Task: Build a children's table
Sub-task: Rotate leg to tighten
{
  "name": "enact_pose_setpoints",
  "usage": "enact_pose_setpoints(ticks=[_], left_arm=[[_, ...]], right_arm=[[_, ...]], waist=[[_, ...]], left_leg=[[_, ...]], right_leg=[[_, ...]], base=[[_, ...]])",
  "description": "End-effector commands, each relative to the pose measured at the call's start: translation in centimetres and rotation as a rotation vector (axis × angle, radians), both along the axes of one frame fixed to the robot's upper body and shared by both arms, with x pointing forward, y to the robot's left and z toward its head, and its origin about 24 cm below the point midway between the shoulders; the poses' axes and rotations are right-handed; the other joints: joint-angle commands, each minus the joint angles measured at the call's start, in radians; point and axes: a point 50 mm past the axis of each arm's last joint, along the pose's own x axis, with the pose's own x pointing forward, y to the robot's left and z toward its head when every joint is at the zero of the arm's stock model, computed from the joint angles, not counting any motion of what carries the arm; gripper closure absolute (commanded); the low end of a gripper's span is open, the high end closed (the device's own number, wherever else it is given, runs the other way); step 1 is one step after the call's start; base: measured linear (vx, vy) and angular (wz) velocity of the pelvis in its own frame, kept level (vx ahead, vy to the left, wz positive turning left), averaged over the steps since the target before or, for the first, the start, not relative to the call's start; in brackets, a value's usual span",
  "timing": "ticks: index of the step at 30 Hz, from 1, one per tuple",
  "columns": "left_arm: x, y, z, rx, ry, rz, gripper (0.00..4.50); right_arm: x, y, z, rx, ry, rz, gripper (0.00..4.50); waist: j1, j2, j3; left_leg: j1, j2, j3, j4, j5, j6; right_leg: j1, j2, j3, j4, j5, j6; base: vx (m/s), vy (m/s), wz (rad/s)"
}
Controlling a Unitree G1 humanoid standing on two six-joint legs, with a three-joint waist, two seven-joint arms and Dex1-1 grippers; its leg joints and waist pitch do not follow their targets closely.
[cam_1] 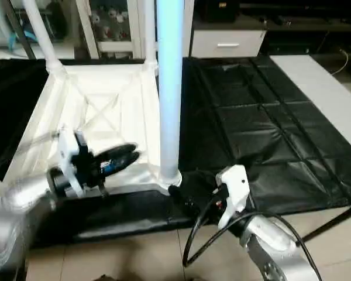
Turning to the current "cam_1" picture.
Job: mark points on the white plastic table top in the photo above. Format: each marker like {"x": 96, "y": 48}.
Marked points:
{"x": 105, "y": 105}

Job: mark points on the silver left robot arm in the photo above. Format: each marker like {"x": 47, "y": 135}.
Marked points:
{"x": 17, "y": 199}

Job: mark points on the black table mat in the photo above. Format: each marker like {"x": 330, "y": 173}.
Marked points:
{"x": 269, "y": 117}

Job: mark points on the black metal workbench leg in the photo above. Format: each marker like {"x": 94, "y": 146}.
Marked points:
{"x": 333, "y": 222}

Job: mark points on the white glass door cabinet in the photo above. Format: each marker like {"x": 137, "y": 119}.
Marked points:
{"x": 117, "y": 26}

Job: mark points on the white drawer unit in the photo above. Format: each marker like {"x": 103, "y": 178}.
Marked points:
{"x": 228, "y": 44}

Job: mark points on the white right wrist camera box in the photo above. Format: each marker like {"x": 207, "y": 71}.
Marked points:
{"x": 235, "y": 181}

